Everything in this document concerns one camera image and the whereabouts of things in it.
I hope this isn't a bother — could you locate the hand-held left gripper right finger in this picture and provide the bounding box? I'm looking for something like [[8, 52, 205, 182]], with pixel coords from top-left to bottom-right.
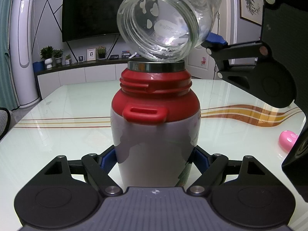
[[187, 147, 266, 196]]

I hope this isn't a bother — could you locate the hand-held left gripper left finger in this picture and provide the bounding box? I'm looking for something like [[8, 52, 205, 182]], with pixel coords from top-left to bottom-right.
[[43, 145, 124, 196]]

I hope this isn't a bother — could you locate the red and white thermos bottle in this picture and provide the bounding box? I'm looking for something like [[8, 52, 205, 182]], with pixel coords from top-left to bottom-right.
[[110, 59, 202, 187]]

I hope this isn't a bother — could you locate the clear glass jar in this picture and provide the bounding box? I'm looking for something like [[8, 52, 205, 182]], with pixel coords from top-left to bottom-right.
[[117, 0, 223, 62]]

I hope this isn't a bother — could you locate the pink spotted bottle cap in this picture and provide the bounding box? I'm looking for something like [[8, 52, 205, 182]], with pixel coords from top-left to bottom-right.
[[279, 130, 299, 153]]

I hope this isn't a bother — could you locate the framed ink painting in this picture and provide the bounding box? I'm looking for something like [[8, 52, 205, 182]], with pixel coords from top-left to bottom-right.
[[238, 0, 264, 27]]

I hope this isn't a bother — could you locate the white door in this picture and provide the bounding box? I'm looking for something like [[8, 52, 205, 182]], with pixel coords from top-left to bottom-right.
[[185, 0, 236, 80]]

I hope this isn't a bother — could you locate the white television cabinet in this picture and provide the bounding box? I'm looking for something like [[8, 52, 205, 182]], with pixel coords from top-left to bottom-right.
[[34, 57, 129, 100]]

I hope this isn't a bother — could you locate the green plant in striped pot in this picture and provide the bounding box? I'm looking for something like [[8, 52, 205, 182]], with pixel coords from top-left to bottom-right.
[[53, 49, 64, 66]]

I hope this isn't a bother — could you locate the green plant in white pot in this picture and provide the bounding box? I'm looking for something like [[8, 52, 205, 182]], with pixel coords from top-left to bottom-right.
[[40, 46, 54, 69]]

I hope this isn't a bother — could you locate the black curved television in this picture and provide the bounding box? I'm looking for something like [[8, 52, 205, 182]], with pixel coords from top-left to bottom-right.
[[62, 0, 126, 43]]

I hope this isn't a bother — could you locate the white tower air conditioner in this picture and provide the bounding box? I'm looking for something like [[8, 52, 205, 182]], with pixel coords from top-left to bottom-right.
[[10, 0, 41, 109]]

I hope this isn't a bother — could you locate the green curtain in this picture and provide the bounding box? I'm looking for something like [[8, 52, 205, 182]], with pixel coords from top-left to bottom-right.
[[0, 0, 19, 110]]

